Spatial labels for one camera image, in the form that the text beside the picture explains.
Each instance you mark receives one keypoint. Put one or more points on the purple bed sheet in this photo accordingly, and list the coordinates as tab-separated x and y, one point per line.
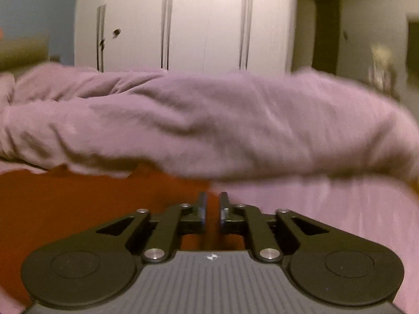
327	206

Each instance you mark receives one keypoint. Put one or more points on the wall light switch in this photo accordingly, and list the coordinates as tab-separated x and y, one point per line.
345	36

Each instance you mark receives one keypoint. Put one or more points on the white wardrobe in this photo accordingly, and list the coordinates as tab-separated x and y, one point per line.
196	23

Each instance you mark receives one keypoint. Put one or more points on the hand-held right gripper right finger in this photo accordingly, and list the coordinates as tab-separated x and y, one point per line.
223	211

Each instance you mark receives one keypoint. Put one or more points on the green cushion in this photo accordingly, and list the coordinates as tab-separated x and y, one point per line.
23	52

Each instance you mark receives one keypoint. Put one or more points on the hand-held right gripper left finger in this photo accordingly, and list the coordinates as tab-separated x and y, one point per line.
203	211

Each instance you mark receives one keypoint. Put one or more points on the brown knit cardigan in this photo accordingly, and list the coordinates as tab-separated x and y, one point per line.
65	209

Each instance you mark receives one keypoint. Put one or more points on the dark door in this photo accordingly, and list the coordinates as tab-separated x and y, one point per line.
325	32

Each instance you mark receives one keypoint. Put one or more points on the purple duvet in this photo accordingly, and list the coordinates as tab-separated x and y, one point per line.
196	121

